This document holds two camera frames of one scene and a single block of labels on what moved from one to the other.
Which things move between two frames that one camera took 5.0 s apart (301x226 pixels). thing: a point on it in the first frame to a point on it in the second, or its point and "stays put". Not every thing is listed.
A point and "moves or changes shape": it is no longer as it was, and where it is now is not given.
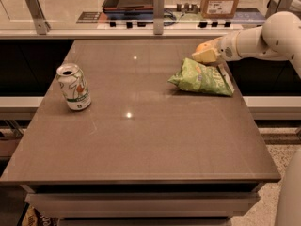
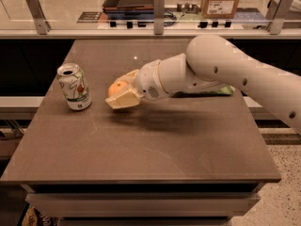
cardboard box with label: x=220 y=1 stays put
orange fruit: x=203 y=46 moves or changes shape
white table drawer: x=142 y=204 stays put
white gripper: x=226 y=49 to x=148 y=80
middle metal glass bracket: x=158 y=11 stays put
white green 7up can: x=74 y=87 stays put
